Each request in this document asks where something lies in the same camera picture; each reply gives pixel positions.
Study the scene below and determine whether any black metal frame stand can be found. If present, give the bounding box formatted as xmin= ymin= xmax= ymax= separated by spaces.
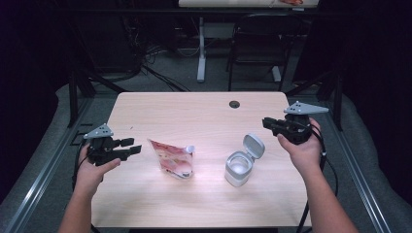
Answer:
xmin=285 ymin=69 xmax=344 ymax=132
xmin=66 ymin=69 xmax=127 ymax=128

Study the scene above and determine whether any white desk leg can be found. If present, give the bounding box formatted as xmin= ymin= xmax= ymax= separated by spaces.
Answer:
xmin=196 ymin=17 xmax=207 ymax=83

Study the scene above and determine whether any bundle of black floor cables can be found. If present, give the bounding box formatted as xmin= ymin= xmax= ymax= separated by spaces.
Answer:
xmin=122 ymin=16 xmax=190 ymax=92

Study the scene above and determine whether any person's left hand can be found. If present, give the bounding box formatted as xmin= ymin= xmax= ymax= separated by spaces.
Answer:
xmin=75 ymin=145 xmax=121 ymax=195

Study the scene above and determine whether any white lidded container with handle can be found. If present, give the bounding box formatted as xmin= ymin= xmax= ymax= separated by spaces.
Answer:
xmin=223 ymin=133 xmax=266 ymax=187

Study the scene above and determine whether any dark equipment cabinet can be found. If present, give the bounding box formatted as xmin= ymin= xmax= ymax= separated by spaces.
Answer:
xmin=77 ymin=16 xmax=137 ymax=73

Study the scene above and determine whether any pink and white spout pouch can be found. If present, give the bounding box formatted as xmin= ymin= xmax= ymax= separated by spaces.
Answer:
xmin=147 ymin=139 xmax=196 ymax=180

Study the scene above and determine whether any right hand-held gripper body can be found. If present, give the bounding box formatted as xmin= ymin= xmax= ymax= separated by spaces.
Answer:
xmin=280 ymin=100 xmax=329 ymax=146

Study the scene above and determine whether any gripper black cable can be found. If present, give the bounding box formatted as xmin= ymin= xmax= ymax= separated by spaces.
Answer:
xmin=71 ymin=139 xmax=101 ymax=233
xmin=295 ymin=124 xmax=339 ymax=233

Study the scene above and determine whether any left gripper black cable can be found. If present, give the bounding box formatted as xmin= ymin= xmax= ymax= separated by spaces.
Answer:
xmin=71 ymin=139 xmax=101 ymax=233

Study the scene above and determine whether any aluminium floor rail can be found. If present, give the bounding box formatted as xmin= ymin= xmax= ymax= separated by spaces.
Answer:
xmin=319 ymin=96 xmax=393 ymax=233
xmin=3 ymin=96 xmax=95 ymax=233

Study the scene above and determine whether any white desk foot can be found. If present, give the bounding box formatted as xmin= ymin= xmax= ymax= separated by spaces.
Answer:
xmin=271 ymin=65 xmax=282 ymax=83

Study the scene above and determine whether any black folding chair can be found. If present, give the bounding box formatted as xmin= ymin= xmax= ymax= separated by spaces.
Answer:
xmin=226 ymin=13 xmax=304 ymax=92

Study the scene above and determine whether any person's right hand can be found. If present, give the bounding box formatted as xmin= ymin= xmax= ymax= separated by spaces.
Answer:
xmin=277 ymin=117 xmax=325 ymax=176

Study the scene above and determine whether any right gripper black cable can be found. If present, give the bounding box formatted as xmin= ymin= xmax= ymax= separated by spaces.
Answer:
xmin=295 ymin=124 xmax=339 ymax=233

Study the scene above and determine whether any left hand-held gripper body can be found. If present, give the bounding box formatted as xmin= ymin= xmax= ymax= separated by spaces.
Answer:
xmin=83 ymin=123 xmax=129 ymax=167

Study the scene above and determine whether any light wooden background desk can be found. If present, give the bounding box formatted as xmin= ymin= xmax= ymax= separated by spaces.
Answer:
xmin=178 ymin=0 xmax=321 ymax=9

